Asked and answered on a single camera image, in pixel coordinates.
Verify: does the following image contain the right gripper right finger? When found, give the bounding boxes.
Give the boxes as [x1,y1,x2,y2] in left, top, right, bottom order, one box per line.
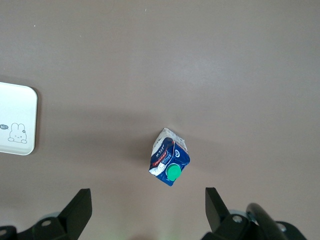
[201,187,266,240]

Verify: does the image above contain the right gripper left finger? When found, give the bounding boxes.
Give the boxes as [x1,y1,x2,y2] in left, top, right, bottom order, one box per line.
[17,188,93,240]

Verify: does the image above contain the blue white milk carton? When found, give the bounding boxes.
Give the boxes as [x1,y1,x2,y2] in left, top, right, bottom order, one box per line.
[148,127,191,188]

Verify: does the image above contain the cream rabbit print tray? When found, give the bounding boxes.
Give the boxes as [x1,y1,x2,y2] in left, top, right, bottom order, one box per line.
[0,81,39,156]

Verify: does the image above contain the brown table mat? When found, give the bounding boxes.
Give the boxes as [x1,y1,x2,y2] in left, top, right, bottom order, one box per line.
[0,0,320,240]

